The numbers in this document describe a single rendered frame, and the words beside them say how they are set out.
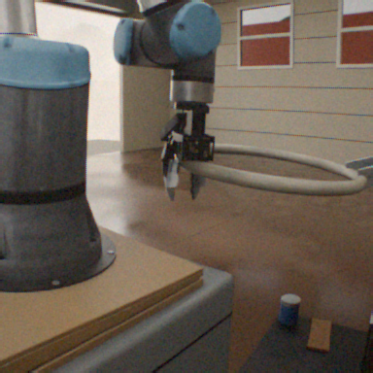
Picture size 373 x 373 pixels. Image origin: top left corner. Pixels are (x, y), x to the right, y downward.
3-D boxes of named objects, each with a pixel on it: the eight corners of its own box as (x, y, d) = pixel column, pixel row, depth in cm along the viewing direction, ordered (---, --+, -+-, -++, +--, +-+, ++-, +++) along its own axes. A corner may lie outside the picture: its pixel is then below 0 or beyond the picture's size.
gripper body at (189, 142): (179, 164, 73) (183, 104, 70) (165, 156, 81) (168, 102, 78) (214, 164, 76) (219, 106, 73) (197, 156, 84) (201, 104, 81)
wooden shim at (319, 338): (311, 320, 176) (312, 318, 176) (330, 323, 172) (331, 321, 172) (306, 349, 154) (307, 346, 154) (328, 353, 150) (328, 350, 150)
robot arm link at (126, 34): (134, 9, 57) (194, 19, 64) (108, 20, 66) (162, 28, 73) (131, 63, 59) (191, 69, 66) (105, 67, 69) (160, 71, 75)
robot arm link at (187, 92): (165, 81, 77) (206, 84, 81) (163, 103, 79) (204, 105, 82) (180, 80, 69) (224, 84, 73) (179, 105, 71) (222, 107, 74)
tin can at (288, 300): (274, 319, 180) (277, 296, 177) (288, 313, 185) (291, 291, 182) (287, 327, 171) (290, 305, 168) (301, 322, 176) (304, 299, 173)
